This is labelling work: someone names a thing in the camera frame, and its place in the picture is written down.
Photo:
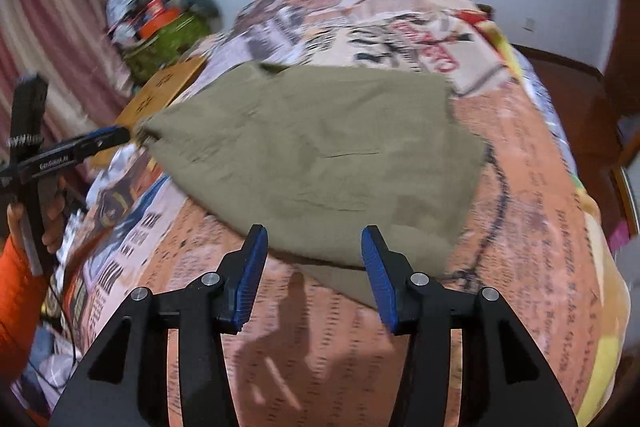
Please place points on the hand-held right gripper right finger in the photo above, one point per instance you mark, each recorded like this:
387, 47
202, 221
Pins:
380, 277

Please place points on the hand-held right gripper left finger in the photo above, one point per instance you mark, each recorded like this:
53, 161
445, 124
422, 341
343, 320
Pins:
250, 277

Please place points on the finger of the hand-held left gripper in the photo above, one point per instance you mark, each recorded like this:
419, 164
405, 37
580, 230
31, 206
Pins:
107, 138

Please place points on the olive green pants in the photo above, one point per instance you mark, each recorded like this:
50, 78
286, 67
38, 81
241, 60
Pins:
325, 157

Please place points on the person's left forearm orange sleeve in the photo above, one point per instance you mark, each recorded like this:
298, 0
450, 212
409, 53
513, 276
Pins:
15, 307

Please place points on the person's left hand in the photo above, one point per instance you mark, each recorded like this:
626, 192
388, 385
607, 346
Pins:
52, 227

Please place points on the striped pink curtain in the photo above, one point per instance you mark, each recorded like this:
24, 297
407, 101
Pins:
60, 32

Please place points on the green patterned storage bag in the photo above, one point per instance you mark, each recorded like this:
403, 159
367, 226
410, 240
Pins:
165, 42

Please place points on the orange box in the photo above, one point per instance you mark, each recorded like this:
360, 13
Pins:
157, 22

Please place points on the printed newspaper pattern blanket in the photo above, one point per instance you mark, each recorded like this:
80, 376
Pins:
525, 207

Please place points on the pile of papers and packets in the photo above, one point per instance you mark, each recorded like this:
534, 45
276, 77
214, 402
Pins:
55, 369

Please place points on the pink cloth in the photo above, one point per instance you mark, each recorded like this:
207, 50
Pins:
622, 233

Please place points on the white wall socket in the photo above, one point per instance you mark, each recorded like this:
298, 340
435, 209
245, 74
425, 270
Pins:
528, 25

